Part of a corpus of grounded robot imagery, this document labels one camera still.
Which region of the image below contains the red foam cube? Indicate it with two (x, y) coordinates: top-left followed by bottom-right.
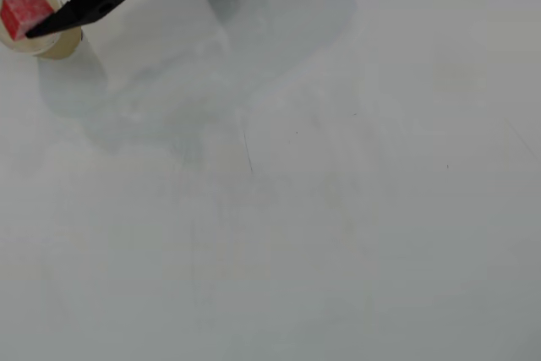
(1, 0), (55, 41)

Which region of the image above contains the beige paper cup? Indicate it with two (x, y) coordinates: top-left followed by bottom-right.
(0, 0), (84, 61)

